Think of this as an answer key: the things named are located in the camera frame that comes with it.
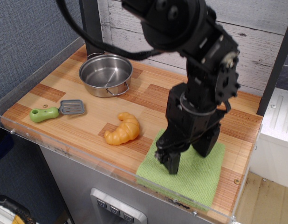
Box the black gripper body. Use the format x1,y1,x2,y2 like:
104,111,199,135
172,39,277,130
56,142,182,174
156,83,225,153

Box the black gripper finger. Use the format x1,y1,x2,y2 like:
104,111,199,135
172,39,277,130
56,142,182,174
192,127,220,157
155,152,181,175

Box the green cloth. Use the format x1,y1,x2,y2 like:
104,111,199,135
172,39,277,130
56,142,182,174
136,129,225,210

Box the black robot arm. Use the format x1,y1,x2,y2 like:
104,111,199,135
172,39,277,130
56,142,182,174
122,0,240,175

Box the orange plastic croissant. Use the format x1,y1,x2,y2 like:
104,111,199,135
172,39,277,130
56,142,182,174
104,112,140,145

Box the silver dispenser button panel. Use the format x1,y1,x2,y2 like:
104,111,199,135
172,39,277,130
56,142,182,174
90,188,148,224

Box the stainless steel pot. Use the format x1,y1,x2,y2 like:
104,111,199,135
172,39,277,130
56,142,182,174
79,55,133,98

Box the grey toy fridge cabinet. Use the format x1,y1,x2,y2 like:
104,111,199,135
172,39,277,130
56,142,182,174
41,147,230,224

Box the yellow object bottom left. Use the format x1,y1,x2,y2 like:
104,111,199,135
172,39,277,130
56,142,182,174
12,215,25,224

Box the white aluminium frame block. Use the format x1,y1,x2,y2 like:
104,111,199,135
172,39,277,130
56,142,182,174
250,88,288,187

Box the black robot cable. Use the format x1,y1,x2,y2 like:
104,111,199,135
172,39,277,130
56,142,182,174
55,0,163,62

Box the dark metal right post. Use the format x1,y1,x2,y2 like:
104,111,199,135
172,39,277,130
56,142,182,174
256,0,288,117

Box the dark metal post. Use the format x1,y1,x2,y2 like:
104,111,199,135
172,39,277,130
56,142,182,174
79,0,104,58
256,0,288,117

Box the green handled grey spatula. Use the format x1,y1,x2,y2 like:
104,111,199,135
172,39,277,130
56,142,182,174
29,99,85,123

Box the dark metal left post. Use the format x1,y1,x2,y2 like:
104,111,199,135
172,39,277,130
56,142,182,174
79,0,104,58

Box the clear acrylic guard rail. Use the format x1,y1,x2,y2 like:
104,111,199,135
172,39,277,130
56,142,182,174
0,109,262,222

